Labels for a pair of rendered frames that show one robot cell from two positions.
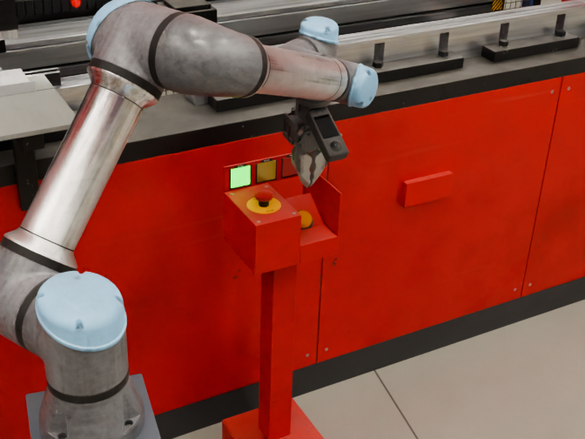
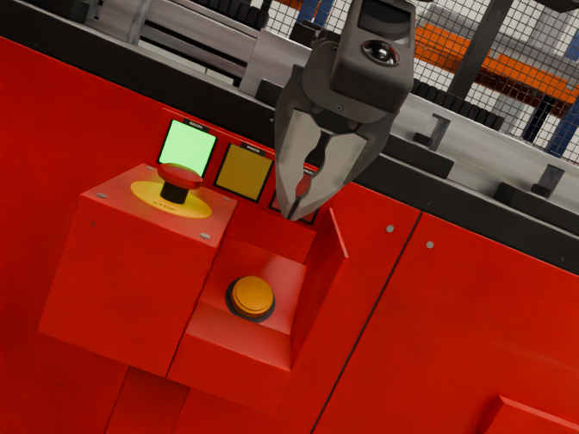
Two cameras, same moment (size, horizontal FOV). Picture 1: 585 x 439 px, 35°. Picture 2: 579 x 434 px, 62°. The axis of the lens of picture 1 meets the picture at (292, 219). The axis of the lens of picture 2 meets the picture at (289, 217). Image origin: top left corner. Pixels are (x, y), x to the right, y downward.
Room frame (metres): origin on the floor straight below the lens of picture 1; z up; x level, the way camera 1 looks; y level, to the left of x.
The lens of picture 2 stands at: (1.36, -0.19, 0.90)
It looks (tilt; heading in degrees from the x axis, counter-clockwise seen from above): 14 degrees down; 24
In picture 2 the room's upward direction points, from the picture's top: 23 degrees clockwise
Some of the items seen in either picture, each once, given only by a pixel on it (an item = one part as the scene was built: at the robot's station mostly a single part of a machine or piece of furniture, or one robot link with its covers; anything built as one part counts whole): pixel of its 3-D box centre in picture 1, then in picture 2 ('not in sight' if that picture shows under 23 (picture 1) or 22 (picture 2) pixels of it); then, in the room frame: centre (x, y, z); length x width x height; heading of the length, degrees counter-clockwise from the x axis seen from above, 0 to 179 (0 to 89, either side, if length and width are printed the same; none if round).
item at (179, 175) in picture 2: (264, 199); (176, 187); (1.69, 0.06, 0.79); 0.04 x 0.04 x 0.04
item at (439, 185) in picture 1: (426, 188); (533, 433); (2.15, -0.35, 0.59); 0.15 x 0.02 x 0.07; 120
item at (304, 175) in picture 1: (299, 165); (292, 158); (1.73, -0.01, 0.85); 0.06 x 0.03 x 0.09; 29
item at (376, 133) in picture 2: not in sight; (357, 129); (1.73, -0.05, 0.90); 0.05 x 0.02 x 0.09; 119
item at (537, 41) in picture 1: (531, 46); not in sight; (2.43, -0.63, 0.89); 0.30 x 0.05 x 0.03; 120
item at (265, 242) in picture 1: (280, 211); (212, 245); (1.72, 0.03, 0.75); 0.20 x 0.16 x 0.18; 119
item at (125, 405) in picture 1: (90, 395); not in sight; (1.03, 0.28, 0.82); 0.15 x 0.15 x 0.10
